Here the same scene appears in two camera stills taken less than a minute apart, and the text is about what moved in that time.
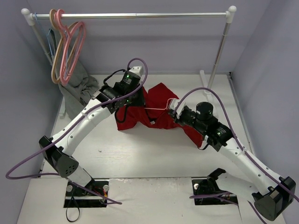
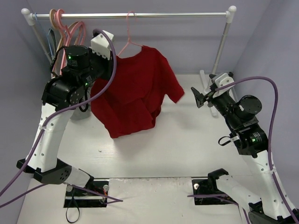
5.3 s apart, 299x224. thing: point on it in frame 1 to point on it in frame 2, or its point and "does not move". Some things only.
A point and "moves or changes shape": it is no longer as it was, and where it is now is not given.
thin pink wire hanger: [160, 108] to [128, 33]
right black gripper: [178, 116] to [203, 97]
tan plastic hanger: [51, 13] does not move
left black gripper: [138, 99] to [103, 66]
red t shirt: [152, 108] moves or changes shape
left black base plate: [76, 197] does not move
